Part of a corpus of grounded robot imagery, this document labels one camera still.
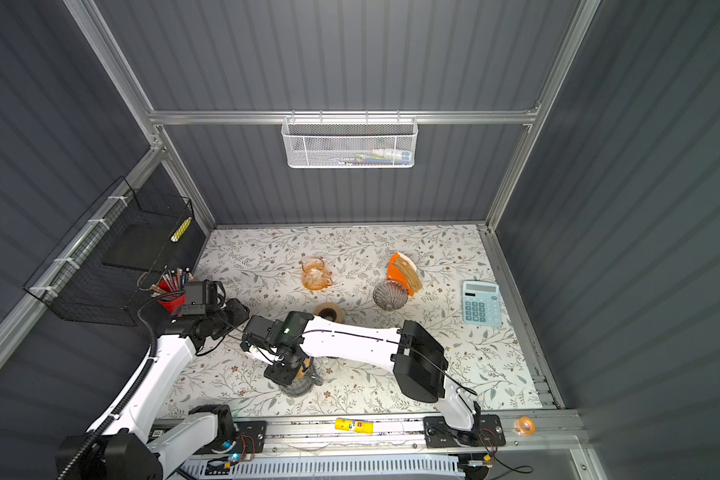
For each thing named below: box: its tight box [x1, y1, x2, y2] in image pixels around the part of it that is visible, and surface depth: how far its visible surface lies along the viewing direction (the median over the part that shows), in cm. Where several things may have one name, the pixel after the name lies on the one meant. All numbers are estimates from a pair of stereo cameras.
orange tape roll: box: [513, 416, 536, 435], surface depth 77 cm
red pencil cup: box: [150, 268, 193, 317], surface depth 89 cm
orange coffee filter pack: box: [386, 252, 423, 297], surface depth 99 cm
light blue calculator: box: [462, 280, 502, 326], surface depth 98 cm
